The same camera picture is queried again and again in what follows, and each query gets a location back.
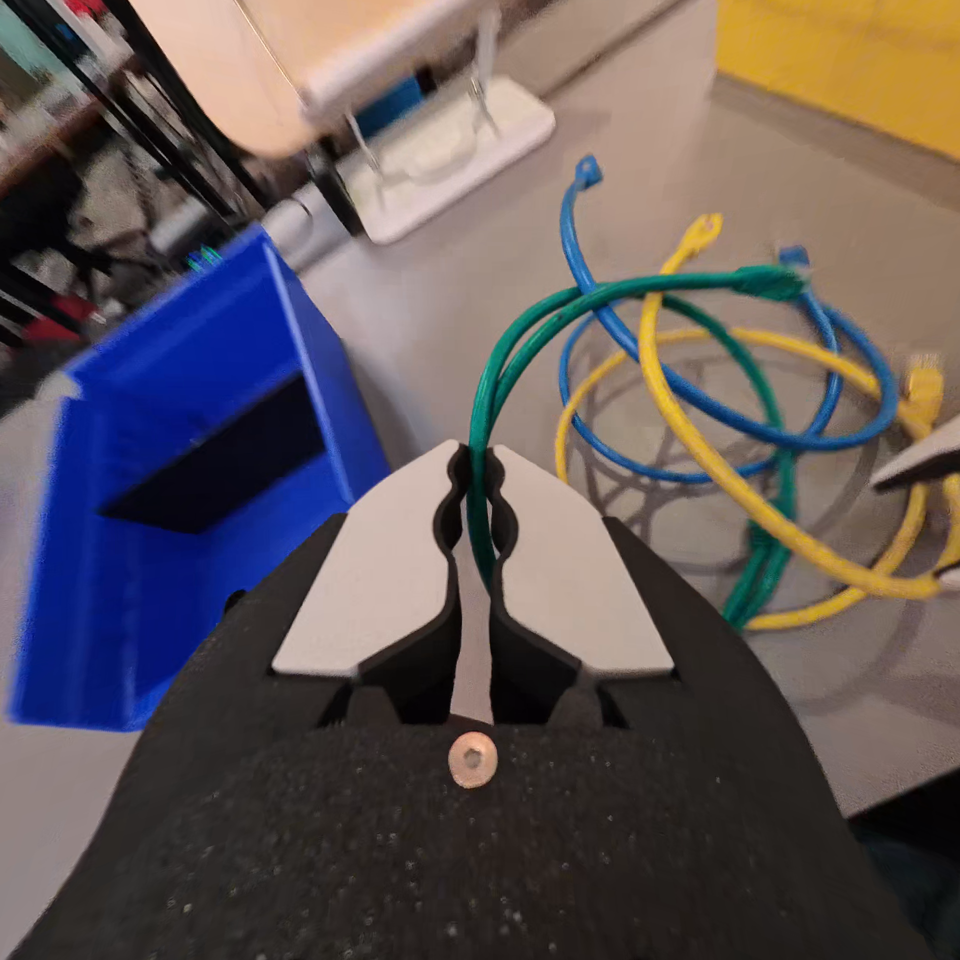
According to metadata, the blue ethernet cable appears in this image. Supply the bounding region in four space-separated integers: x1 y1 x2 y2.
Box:
558 155 900 485

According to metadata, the blue plastic bin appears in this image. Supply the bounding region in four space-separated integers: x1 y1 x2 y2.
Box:
7 222 391 732

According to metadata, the green ethernet cable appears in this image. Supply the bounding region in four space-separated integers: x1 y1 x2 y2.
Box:
466 264 807 631

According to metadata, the white stand base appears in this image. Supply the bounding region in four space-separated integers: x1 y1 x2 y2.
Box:
333 75 558 246

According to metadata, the wooden board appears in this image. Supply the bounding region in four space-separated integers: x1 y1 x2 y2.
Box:
127 0 500 159

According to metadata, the black metal rack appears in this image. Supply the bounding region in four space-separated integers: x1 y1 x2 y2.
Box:
15 0 264 219

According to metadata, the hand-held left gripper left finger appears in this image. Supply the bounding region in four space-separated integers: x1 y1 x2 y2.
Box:
270 439 465 727

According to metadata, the yellow ethernet cable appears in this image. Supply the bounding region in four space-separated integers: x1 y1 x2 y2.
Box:
553 212 960 631

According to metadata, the yellow plastic bin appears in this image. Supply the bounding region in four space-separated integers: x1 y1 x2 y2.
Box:
716 0 960 162

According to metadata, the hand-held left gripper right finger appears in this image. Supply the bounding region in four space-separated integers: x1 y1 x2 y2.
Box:
486 444 676 727

